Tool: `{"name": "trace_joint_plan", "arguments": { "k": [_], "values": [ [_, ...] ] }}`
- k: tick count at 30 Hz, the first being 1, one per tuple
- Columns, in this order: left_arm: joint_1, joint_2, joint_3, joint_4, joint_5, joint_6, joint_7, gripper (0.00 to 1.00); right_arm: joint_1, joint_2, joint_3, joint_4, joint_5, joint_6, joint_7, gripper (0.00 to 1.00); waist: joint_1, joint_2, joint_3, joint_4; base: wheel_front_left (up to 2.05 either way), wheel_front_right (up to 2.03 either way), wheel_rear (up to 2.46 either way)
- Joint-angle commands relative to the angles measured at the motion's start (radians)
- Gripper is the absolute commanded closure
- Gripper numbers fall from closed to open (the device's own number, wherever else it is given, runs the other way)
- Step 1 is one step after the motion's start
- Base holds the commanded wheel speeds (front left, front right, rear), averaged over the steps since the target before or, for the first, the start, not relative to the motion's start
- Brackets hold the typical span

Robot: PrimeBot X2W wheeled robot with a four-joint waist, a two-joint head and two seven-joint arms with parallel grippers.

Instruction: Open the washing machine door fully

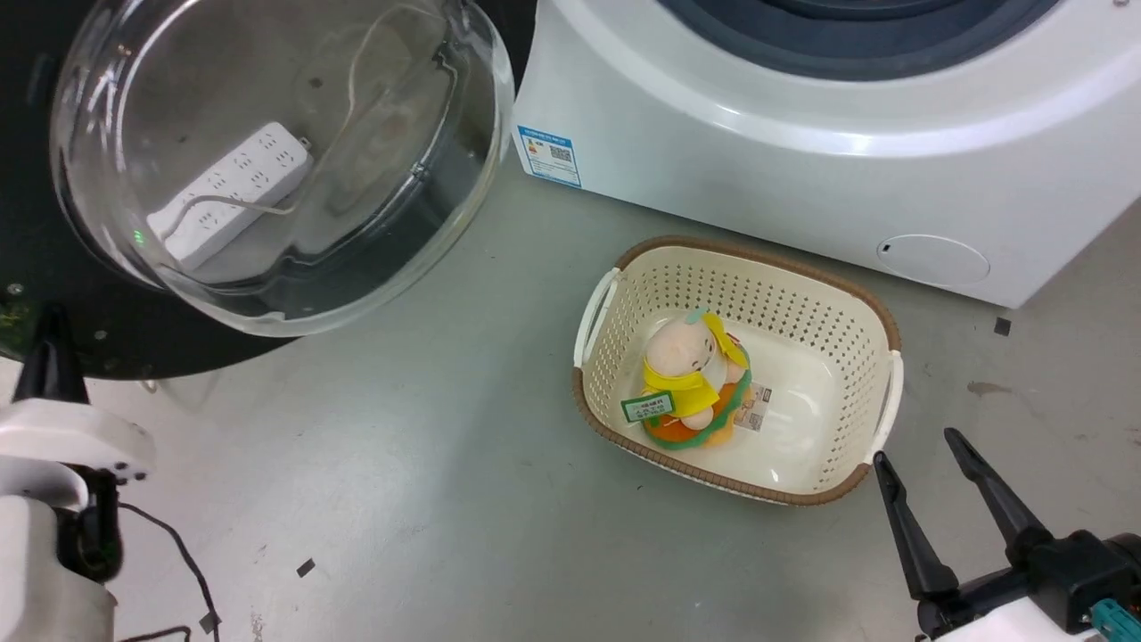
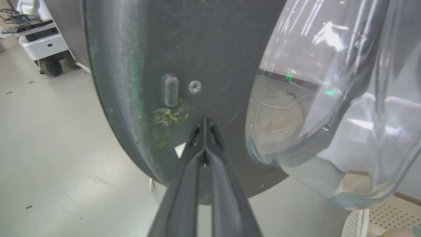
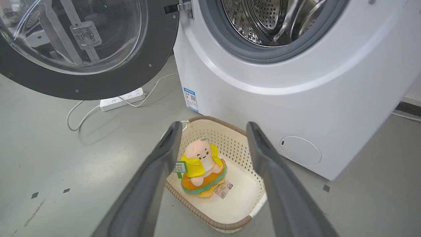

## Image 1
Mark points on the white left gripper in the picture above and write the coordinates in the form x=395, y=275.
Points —
x=71, y=432

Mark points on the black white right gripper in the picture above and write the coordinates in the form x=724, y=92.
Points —
x=1070, y=575

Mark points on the black washing machine glass door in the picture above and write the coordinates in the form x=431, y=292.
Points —
x=98, y=334

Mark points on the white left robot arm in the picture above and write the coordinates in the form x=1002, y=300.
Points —
x=40, y=571

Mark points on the white front-load washing machine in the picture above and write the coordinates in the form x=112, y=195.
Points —
x=802, y=169

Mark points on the dark grey rubber door gasket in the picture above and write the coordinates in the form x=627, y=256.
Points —
x=856, y=49

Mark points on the small black tape piece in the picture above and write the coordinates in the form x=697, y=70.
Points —
x=209, y=622
x=306, y=567
x=1003, y=326

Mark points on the cream perforated laundry basket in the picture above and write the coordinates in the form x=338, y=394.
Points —
x=829, y=357

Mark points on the white printed doll label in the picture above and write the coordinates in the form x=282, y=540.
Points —
x=754, y=408

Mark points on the white power strip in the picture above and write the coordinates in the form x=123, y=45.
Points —
x=236, y=192

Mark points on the round white filter cover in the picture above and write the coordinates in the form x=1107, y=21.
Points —
x=932, y=260

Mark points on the yellow orange plush doll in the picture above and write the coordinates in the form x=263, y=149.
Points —
x=688, y=374

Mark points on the green doll hang tag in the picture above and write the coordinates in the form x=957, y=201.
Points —
x=648, y=407

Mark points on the blue white energy label sticker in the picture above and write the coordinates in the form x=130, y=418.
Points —
x=549, y=156

